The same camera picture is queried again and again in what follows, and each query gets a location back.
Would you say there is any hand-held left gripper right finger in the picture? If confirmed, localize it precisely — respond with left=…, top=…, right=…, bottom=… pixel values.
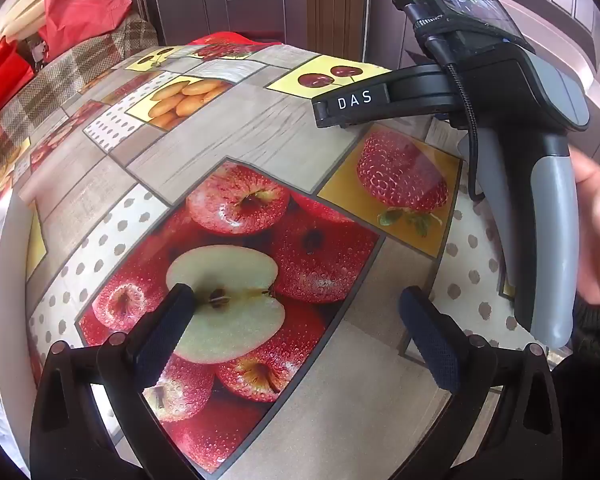
left=397, top=286, right=565, bottom=480

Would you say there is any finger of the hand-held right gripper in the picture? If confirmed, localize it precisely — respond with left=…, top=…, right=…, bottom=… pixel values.
left=311, top=64, right=458, bottom=129

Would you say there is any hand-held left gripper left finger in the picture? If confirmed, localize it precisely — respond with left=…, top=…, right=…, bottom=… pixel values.
left=29, top=283, right=206, bottom=480

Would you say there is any fruit print tablecloth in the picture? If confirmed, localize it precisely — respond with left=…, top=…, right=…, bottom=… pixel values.
left=0, top=32, right=576, bottom=480

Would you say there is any plaid covered bench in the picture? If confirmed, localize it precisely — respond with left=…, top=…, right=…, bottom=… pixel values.
left=0, top=15, right=158, bottom=196

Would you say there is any red cloth bag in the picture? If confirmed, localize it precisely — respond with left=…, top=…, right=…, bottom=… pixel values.
left=37, top=0, right=133, bottom=61

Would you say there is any shiny red tote bag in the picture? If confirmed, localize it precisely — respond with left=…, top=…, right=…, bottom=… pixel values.
left=0, top=40, right=35, bottom=163

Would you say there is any cream knitted item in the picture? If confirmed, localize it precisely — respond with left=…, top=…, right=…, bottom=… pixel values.
left=0, top=0, right=48, bottom=43

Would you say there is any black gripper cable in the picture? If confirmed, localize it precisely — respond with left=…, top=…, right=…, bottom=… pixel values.
left=402, top=2, right=483, bottom=203

